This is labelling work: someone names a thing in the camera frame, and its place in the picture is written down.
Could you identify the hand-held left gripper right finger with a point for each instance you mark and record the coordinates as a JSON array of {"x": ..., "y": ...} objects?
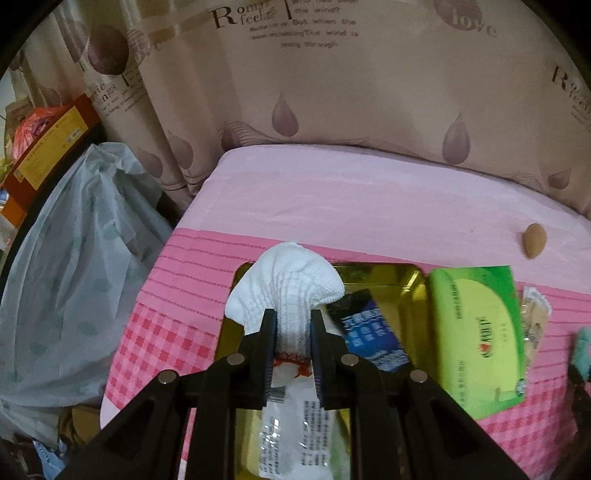
[{"x": 321, "y": 364}]

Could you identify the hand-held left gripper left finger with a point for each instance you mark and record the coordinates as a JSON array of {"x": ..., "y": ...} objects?
[{"x": 269, "y": 364}]

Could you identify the blue black drink sachet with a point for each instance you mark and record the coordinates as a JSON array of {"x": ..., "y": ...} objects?
[{"x": 364, "y": 327}]

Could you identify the clear plastic packet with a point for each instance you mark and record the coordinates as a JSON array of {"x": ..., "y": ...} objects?
[{"x": 295, "y": 434}]

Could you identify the white sock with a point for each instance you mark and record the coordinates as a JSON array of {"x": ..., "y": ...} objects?
[{"x": 286, "y": 286}]

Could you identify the gold tin tray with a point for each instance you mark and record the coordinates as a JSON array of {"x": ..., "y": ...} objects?
[{"x": 397, "y": 281}]

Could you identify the green tissue pack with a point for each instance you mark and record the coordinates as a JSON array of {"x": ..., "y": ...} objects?
[{"x": 471, "y": 332}]

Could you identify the cotton swab packet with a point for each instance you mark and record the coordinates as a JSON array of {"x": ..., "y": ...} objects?
[{"x": 535, "y": 318}]

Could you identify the brown makeup sponge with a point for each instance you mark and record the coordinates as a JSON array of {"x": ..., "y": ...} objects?
[{"x": 534, "y": 240}]

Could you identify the teal fluffy scrunchie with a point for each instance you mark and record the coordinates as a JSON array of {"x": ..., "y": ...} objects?
[{"x": 584, "y": 355}]

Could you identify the pale translucent plastic bag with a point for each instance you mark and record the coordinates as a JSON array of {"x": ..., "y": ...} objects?
[{"x": 69, "y": 277}]

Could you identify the beige leaf print curtain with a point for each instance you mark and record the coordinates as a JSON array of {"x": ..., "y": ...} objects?
[{"x": 346, "y": 92}]

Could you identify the orange cardboard box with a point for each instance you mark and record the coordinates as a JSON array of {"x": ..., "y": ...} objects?
[{"x": 46, "y": 143}]

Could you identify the red plastic bag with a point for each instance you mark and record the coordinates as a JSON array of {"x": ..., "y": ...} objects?
[{"x": 32, "y": 129}]

